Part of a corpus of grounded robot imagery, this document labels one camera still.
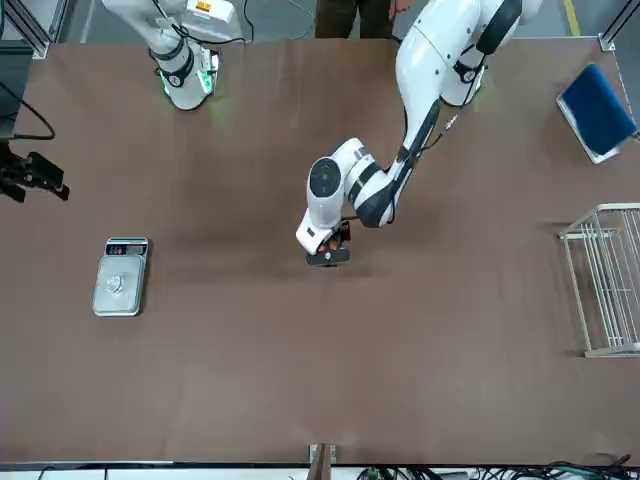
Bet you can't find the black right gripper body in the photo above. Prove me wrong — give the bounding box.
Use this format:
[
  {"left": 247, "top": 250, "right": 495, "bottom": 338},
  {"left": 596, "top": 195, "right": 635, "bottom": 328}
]
[{"left": 0, "top": 149, "right": 31, "bottom": 184}]

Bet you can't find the clear measuring cup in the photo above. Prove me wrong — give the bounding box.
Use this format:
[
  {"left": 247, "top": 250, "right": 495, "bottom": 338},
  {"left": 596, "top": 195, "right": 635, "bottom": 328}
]
[{"left": 102, "top": 272, "right": 130, "bottom": 297}]

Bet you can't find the white electronic scale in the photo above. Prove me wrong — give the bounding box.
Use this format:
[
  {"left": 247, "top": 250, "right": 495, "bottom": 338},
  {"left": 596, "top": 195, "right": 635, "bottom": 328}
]
[{"left": 91, "top": 235, "right": 150, "bottom": 318}]

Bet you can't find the white control box yellow label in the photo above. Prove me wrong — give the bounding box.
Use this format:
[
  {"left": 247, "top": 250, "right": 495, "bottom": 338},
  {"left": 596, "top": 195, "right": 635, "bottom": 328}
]
[{"left": 185, "top": 0, "right": 237, "bottom": 27}]

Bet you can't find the person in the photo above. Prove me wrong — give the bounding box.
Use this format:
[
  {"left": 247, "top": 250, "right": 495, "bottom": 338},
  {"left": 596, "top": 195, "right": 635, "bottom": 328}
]
[{"left": 313, "top": 0, "right": 417, "bottom": 41}]

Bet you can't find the blue cloth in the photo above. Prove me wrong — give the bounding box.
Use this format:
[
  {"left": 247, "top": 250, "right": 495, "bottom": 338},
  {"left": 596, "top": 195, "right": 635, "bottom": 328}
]
[{"left": 555, "top": 62, "right": 640, "bottom": 157}]

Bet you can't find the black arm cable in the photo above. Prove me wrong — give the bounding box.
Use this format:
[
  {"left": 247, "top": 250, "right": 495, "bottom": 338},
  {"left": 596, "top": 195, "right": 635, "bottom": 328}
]
[{"left": 0, "top": 81, "right": 57, "bottom": 142}]

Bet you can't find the aluminium frame post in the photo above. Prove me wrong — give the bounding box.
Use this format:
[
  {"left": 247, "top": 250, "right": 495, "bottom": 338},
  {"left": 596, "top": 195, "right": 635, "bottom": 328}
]
[
  {"left": 0, "top": 0, "right": 67, "bottom": 62},
  {"left": 307, "top": 441, "right": 338, "bottom": 480},
  {"left": 596, "top": 0, "right": 640, "bottom": 54}
]

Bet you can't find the white wire rack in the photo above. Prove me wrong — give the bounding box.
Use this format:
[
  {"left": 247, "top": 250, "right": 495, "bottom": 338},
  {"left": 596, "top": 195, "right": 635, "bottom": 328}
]
[{"left": 558, "top": 202, "right": 640, "bottom": 359}]

